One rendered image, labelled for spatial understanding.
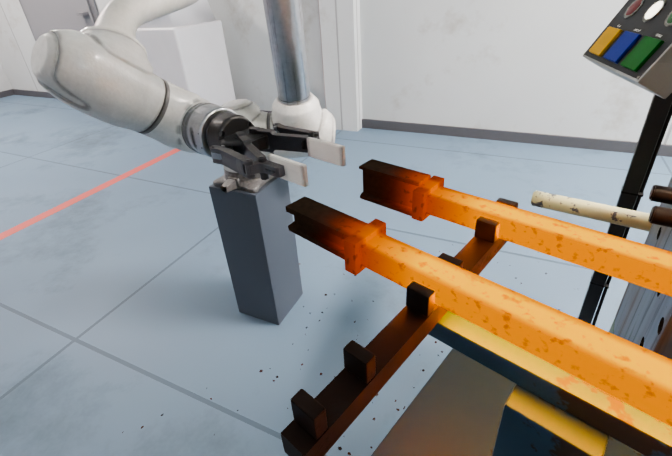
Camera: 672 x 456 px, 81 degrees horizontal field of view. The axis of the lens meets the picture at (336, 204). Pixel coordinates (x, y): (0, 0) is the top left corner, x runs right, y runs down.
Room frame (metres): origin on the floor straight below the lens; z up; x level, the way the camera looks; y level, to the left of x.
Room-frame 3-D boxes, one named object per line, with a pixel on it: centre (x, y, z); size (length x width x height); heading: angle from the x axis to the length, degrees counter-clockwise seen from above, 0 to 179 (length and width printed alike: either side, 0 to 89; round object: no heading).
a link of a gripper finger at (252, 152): (0.54, 0.12, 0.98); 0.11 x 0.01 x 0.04; 26
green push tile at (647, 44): (0.94, -0.73, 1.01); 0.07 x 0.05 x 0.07; 169
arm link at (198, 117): (0.66, 0.20, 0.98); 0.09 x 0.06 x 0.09; 137
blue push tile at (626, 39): (1.04, -0.75, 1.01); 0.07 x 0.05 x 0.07; 169
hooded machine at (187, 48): (3.81, 1.35, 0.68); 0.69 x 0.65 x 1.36; 63
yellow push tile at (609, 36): (1.14, -0.77, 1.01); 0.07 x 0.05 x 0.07; 169
